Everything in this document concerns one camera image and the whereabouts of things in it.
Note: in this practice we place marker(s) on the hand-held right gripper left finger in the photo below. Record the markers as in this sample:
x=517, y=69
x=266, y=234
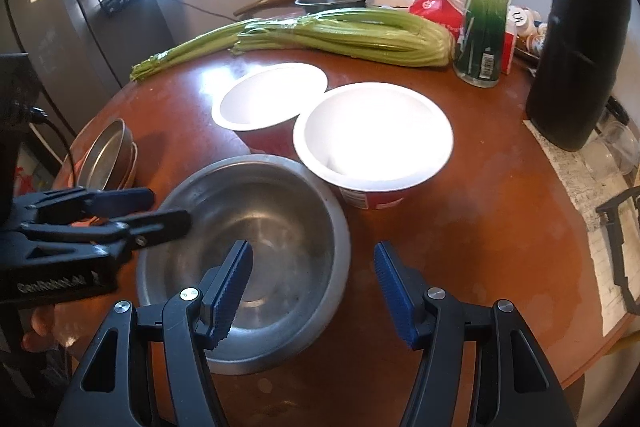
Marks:
x=230, y=292

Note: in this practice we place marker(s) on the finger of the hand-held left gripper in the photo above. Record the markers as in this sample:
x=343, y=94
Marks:
x=125, y=199
x=160, y=224

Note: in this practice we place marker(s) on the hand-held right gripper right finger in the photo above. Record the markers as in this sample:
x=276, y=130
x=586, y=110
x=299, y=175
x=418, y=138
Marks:
x=397, y=297

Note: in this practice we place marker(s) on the orange plastic plate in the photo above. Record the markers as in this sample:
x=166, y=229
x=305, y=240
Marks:
x=132, y=164

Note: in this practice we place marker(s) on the shallow steel plate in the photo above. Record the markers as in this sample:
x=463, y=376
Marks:
x=102, y=157

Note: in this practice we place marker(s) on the large steel bowl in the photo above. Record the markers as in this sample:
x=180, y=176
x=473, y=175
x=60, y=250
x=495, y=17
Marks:
x=280, y=217

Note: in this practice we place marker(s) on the red paper bowl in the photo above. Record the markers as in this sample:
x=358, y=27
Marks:
x=372, y=132
x=270, y=94

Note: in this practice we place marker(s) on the person's left hand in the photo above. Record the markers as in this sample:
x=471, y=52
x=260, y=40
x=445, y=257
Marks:
x=42, y=327

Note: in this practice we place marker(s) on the thin celery bunch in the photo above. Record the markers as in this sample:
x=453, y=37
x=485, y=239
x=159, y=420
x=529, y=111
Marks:
x=190, y=47

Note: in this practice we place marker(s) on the grey refrigerator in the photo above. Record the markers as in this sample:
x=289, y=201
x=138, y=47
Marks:
x=65, y=37

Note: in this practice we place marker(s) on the patterned paper mat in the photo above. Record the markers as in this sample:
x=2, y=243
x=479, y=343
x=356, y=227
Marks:
x=575, y=187

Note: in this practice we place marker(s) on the black plastic holder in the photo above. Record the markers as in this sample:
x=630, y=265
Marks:
x=614, y=252

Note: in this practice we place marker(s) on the clear plastic container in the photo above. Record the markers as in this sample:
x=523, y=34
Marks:
x=607, y=147

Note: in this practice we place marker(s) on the thick celery bunch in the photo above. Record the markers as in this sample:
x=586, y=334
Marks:
x=360, y=34

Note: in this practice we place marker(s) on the clear plastic bottle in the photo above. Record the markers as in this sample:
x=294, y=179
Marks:
x=482, y=32

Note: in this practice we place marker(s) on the small white bottle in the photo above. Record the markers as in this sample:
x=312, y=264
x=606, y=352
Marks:
x=520, y=18
x=536, y=42

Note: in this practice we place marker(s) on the red tissue pack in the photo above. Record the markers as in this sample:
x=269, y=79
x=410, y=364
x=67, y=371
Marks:
x=432, y=7

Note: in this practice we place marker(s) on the black thermos flask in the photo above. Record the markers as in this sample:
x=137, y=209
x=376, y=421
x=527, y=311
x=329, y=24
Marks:
x=575, y=57

